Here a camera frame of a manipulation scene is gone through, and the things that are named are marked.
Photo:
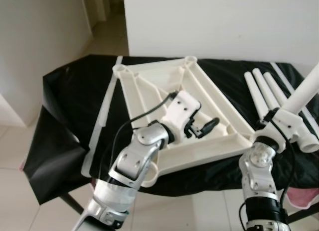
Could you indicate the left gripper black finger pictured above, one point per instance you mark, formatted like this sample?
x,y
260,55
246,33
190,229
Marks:
x,y
209,125

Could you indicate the white plastic table leg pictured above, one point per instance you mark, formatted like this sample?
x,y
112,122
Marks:
x,y
254,91
276,89
304,91
264,89

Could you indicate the pink cloth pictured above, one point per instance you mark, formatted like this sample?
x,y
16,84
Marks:
x,y
304,197

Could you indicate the black metal stand leg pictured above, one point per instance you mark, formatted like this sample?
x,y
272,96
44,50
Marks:
x,y
304,212
72,203

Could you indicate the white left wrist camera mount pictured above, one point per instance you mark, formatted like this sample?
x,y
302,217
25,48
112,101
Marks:
x,y
182,109

